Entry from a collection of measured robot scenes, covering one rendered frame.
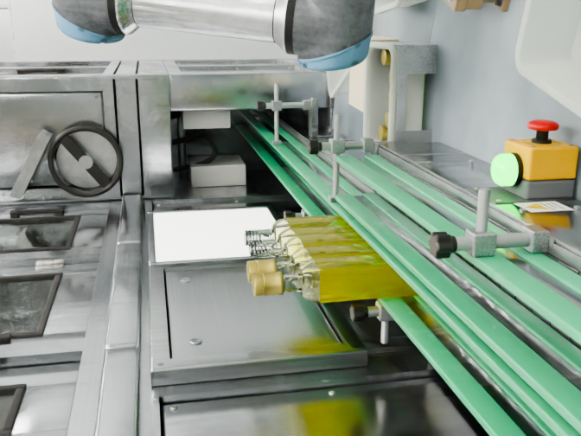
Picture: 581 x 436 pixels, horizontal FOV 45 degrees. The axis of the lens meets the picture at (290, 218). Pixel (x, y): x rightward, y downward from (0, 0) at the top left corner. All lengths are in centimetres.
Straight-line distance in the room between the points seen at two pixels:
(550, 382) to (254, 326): 63
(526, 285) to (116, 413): 57
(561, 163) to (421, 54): 51
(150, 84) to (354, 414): 134
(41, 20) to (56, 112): 277
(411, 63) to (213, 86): 88
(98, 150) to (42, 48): 281
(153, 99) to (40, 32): 284
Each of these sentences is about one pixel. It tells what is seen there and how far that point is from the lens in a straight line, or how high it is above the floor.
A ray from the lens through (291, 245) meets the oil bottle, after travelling 114.
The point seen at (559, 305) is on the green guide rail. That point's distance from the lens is 67.
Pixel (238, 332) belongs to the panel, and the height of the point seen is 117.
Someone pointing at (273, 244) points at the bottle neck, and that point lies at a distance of 121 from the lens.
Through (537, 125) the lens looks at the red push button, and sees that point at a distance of 97.
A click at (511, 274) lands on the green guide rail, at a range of 73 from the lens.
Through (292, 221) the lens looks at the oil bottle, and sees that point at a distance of 126.
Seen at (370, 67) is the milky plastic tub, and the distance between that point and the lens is 153.
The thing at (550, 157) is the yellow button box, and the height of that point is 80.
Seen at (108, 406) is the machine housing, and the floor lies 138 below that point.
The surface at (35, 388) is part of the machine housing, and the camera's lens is 118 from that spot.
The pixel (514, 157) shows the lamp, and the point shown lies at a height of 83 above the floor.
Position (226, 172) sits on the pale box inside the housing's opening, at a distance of 229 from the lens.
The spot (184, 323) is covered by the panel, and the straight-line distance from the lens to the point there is 123.
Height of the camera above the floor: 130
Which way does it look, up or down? 11 degrees down
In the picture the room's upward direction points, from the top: 93 degrees counter-clockwise
